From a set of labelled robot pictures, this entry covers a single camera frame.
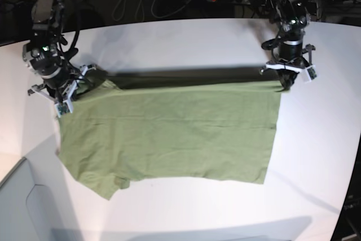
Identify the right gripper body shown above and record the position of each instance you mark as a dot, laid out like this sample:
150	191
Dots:
60	87

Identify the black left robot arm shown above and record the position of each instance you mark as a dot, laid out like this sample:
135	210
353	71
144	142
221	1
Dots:
290	16

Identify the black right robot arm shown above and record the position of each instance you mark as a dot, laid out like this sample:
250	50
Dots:
45	57

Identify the green T-shirt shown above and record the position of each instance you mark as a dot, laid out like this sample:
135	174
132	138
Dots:
223	132

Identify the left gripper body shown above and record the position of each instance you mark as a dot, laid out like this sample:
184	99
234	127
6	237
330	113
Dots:
290	55

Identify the grey panel at table corner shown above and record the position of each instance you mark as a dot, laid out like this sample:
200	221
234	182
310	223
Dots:
28	209

